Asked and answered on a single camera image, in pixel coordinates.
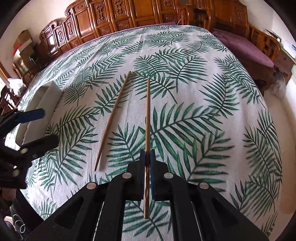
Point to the white plastic bag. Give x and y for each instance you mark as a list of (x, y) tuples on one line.
[(16, 87)]

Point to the long carved wooden sofa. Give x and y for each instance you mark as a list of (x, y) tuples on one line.
[(104, 16)]

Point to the carved wooden armchair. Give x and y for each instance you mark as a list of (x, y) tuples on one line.
[(196, 16)]

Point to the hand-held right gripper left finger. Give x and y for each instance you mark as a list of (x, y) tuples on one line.
[(143, 166)]

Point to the leaf-print tablecloth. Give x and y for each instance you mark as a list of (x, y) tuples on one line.
[(196, 81)]

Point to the clear plastic bag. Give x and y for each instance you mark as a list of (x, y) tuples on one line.
[(279, 87)]

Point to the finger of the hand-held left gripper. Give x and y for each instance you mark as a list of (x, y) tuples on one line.
[(32, 115), (44, 142)]

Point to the dark wooden chair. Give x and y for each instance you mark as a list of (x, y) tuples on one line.
[(7, 99)]

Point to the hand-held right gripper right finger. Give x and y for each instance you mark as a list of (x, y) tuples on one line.
[(152, 171)]

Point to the purple seat cushion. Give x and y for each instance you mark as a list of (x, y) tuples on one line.
[(242, 48)]

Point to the brown wooden chopstick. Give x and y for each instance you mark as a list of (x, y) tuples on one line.
[(148, 111), (115, 109)]

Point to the carved wooden bench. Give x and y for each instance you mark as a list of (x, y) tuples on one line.
[(259, 34)]

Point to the cardboard box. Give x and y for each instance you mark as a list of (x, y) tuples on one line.
[(23, 39)]

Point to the grey plastic organizer box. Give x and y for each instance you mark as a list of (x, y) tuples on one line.
[(49, 99)]

